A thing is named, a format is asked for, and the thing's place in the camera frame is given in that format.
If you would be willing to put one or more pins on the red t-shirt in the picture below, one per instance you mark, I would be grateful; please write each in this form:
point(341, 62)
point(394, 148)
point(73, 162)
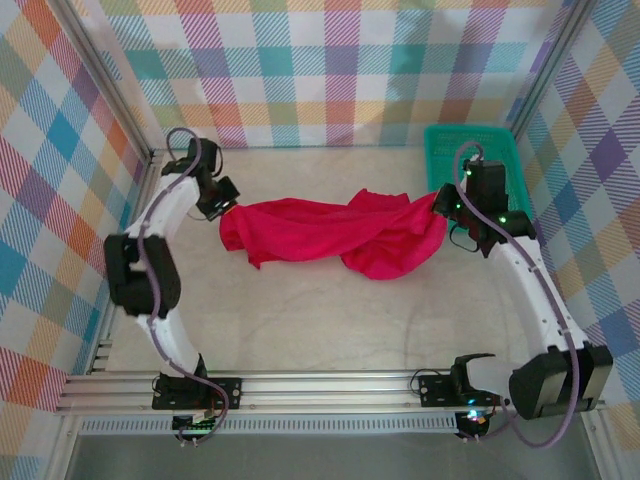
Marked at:
point(300, 230)

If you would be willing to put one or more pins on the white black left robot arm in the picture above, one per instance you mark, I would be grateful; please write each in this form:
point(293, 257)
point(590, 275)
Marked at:
point(165, 210)

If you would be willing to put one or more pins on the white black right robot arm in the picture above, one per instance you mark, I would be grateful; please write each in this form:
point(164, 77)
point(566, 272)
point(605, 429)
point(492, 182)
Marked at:
point(540, 290)

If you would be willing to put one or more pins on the teal plastic mesh basket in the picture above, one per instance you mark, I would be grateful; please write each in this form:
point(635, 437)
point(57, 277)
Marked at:
point(440, 160)

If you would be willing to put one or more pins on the green circuit board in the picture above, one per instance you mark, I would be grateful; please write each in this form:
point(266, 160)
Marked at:
point(192, 425)

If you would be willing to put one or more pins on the black orange controller module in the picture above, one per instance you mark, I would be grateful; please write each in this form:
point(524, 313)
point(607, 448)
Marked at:
point(475, 422)

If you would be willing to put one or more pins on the aluminium frame post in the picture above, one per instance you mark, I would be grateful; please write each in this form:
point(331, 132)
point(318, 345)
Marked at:
point(107, 82)
point(550, 70)

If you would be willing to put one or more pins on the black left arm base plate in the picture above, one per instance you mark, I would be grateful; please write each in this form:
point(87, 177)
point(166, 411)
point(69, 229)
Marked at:
point(227, 392)

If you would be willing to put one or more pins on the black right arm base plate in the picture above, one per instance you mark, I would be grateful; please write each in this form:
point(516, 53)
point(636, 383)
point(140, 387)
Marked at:
point(435, 390)

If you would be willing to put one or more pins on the aluminium mounting rail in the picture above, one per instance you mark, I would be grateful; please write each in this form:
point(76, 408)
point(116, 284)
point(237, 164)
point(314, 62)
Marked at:
point(325, 392)

